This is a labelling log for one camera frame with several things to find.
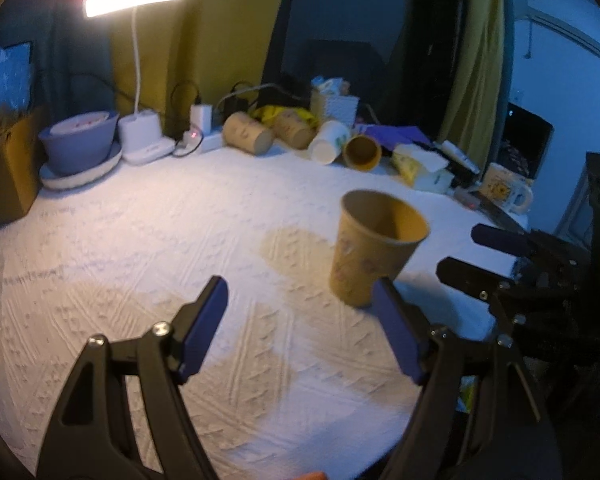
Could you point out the yellow curtain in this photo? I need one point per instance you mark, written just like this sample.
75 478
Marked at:
475 60

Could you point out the grey bowl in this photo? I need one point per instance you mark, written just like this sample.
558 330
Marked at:
80 140

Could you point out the white plate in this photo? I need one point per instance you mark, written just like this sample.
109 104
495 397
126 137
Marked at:
75 177

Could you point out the purple paper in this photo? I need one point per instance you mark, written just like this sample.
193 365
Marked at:
395 135

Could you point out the brown printed paper cup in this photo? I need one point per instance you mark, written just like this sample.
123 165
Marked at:
365 260

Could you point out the cardboard box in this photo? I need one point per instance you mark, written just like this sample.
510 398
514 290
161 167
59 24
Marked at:
5 180

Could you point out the blue picture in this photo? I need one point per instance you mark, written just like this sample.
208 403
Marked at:
5 77

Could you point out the white air conditioner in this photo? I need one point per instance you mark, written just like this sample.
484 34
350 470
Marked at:
560 20

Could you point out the white textured tablecloth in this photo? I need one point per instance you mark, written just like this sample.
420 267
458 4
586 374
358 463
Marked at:
155 240

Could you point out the white charger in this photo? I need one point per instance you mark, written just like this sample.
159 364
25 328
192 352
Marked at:
201 117

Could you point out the white cartoon mug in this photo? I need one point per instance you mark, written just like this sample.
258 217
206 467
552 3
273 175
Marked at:
502 190

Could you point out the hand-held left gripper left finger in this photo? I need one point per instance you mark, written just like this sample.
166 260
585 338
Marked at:
207 330

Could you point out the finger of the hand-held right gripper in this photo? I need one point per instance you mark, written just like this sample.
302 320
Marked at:
500 241
467 276

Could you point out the white power strip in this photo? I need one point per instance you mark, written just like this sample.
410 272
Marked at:
207 142

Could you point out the yellow tissue pack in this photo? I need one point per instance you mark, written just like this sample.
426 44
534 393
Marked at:
420 167

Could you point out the white paper cup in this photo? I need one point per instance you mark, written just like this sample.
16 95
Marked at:
327 142

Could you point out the yellow snack packet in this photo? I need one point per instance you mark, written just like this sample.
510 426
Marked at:
267 112

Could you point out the white tube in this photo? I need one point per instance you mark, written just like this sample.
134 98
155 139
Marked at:
460 155

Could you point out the woven tissue box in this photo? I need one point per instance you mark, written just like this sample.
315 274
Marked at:
337 107

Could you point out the white desk lamp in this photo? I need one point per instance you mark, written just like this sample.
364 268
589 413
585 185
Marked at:
145 135

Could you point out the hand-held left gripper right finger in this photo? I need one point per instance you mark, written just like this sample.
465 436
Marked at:
397 332

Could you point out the dark monitor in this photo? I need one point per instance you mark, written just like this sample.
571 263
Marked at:
527 140

